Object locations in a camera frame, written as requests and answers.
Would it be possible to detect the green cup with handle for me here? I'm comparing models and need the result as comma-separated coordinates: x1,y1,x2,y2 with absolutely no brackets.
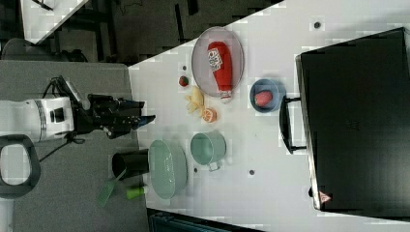
190,130,226,172

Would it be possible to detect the black toaster oven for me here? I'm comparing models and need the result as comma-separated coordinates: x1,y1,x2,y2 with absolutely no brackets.
295,27,410,221

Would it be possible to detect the orange half slice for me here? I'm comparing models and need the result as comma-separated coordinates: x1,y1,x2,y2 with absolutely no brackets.
202,107,218,123

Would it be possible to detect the green spatula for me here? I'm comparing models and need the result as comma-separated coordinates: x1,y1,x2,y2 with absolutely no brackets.
97,169,127,207

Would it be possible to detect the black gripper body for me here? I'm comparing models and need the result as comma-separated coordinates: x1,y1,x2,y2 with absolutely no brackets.
73,94,135,139

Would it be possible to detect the red strawberry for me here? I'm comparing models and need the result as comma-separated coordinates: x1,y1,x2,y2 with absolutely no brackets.
179,75,190,87

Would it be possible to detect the grey round plate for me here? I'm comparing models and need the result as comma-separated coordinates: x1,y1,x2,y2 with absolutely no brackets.
191,27,244,98

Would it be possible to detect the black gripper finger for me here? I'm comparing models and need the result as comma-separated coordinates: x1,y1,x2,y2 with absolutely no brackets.
119,99,145,109
125,115,156,131

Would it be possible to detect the pink fruit in bowl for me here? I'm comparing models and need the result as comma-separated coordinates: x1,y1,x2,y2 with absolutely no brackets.
254,91,273,107

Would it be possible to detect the black cylinder holder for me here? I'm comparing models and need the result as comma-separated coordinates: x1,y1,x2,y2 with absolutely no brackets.
111,149,149,180

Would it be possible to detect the green colander basket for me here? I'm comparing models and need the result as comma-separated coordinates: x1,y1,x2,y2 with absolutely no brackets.
148,140,188,199

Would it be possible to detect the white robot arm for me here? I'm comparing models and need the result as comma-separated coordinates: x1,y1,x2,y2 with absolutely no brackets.
1,95,155,199

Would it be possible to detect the red ketchup bottle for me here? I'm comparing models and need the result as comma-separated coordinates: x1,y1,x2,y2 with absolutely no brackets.
207,42,232,103

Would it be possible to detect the blue bowl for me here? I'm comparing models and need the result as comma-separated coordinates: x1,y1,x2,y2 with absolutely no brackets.
249,79,286,113

